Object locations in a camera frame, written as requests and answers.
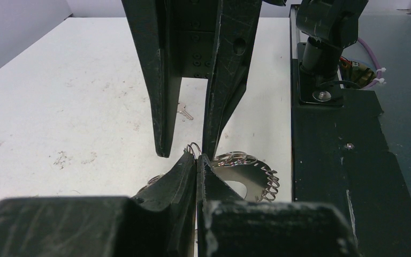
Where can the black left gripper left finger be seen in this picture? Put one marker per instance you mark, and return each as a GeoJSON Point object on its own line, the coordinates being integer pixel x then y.
{"type": "Point", "coordinates": [158, 221]}

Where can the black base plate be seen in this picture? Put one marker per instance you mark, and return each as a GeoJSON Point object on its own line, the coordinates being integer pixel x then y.
{"type": "Point", "coordinates": [356, 155]}

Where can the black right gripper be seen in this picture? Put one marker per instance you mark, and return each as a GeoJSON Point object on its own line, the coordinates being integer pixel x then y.
{"type": "Point", "coordinates": [213, 40]}

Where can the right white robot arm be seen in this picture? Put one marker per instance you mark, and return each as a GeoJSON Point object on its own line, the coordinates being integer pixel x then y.
{"type": "Point", "coordinates": [331, 27]}

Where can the metal disc with keyrings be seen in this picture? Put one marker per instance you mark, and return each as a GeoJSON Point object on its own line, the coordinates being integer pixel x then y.
{"type": "Point", "coordinates": [250, 177]}

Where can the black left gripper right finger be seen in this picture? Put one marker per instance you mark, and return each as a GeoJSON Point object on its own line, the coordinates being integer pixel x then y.
{"type": "Point", "coordinates": [230, 226]}

